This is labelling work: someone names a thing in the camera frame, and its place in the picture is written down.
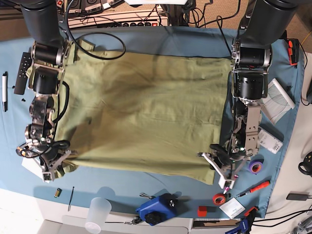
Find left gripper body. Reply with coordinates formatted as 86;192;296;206
197;144;251;188

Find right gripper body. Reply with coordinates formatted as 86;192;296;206
34;143;78;182

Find green t-shirt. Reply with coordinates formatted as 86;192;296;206
55;42;231;185

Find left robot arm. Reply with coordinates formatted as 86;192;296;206
202;0;306;191

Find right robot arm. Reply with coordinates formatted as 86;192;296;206
15;0;74;181

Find white paper card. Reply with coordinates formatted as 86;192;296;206
21;158;42;179

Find pink glue tube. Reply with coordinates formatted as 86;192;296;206
223;175;239;194

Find purple tape roll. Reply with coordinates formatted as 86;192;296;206
248;159;263;175

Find orange utility knife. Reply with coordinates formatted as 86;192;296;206
16;143;29;157

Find black tweezers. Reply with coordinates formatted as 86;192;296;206
68;186;75;212

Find red tape roll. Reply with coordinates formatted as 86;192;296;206
213;194;227;206

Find blue tablecloth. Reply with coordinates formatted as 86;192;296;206
0;27;297;217

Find small green battery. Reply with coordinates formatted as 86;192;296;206
54;188;62;198

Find orange screwdriver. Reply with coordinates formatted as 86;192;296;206
236;180;271;197

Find white square card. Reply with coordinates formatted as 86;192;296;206
219;197;245;219

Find clear plastic case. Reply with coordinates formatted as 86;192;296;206
258;127;283;154

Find red block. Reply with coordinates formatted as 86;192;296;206
197;206;208;217

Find blue clamp bottom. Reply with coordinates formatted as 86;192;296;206
225;206;258;234

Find clear plastic cup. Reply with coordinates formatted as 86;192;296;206
85;197;112;234

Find black power adapter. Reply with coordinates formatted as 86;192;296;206
286;193;310;201

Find blue plastic device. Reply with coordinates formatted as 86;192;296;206
136;193;177;226

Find white marker pen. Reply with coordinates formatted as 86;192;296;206
2;72;8;112

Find black remote control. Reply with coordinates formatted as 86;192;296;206
14;52;32;95

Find orange black clamp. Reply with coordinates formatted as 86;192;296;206
288;39;300;66

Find power strip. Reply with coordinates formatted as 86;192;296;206
96;20;163;28

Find keys on ring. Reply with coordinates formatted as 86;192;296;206
106;216;143;225

